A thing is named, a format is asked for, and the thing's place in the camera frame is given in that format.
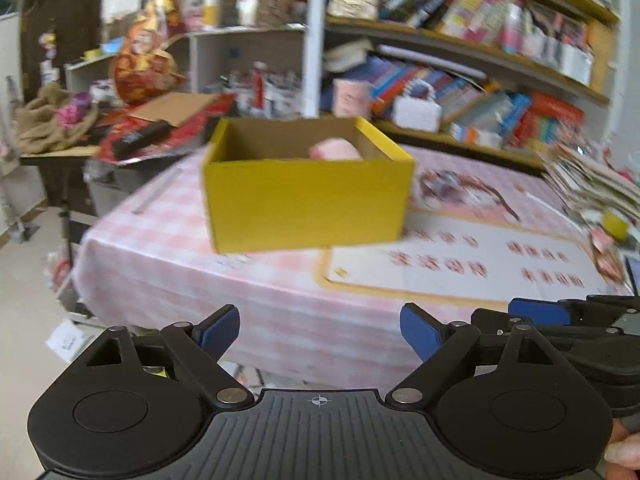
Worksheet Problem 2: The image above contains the yellow cardboard box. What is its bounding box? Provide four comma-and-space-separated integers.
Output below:
201, 116, 416, 254

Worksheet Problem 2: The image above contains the red thick book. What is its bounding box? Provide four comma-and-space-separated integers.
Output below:
525, 92, 586, 148

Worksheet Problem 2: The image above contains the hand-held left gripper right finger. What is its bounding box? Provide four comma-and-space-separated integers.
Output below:
387, 302, 573, 409

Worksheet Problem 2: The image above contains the orange white box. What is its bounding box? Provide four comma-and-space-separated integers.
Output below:
450, 122, 503, 149

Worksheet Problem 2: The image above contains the wooden bookshelf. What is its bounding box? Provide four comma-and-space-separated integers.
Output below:
304, 0, 622, 177

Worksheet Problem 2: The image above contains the person's right hand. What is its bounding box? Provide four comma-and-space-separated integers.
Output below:
602, 419, 640, 480

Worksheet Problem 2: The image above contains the yellow round object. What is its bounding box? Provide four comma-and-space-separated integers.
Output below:
601, 210, 629, 242

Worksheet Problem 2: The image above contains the red printed paper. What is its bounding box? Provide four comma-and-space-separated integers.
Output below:
97, 94, 237, 162

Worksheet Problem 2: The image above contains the dark side table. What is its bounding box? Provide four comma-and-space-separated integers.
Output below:
20, 146, 126, 223

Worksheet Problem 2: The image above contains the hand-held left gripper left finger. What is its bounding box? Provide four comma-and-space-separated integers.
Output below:
65, 304, 256, 409

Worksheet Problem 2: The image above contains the row of colourful books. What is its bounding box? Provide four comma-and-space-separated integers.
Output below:
320, 55, 586, 152
370, 0, 597, 87

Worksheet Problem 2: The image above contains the red gold festive decoration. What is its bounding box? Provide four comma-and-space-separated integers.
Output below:
114, 0, 187, 106

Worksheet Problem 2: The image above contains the black oblong case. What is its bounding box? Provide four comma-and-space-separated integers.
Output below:
112, 120, 172, 159

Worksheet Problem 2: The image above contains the brown cloth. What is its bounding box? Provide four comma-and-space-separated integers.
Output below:
17, 82, 102, 157

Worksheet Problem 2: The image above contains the pile of workbooks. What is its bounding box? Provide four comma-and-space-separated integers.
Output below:
542, 142, 640, 222

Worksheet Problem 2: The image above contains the grey shelf unit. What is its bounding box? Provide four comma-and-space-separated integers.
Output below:
64, 26, 307, 98

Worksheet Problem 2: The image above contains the pink cartoon cylinder container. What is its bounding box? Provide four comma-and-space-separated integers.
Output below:
332, 78, 373, 117

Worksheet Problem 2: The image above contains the brown cardboard sheet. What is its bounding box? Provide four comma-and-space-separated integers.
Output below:
131, 91, 222, 129

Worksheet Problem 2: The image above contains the pink plush toy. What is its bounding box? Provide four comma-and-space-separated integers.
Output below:
309, 137, 363, 161

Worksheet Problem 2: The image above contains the white paper sheet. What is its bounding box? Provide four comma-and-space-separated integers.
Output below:
45, 320, 92, 364

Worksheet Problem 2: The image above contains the pink checked tablecloth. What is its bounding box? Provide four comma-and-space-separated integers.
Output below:
72, 145, 551, 392

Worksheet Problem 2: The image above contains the white quilted handbag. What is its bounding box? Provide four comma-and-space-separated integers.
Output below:
392, 80, 443, 132

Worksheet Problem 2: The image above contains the red tassel ornament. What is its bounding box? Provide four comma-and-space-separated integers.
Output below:
251, 62, 267, 109

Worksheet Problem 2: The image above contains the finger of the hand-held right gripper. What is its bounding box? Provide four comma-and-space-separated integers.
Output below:
509, 294, 640, 326
471, 308, 640, 356

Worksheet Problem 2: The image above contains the clear pen holder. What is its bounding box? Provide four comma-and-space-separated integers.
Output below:
265, 72, 302, 112

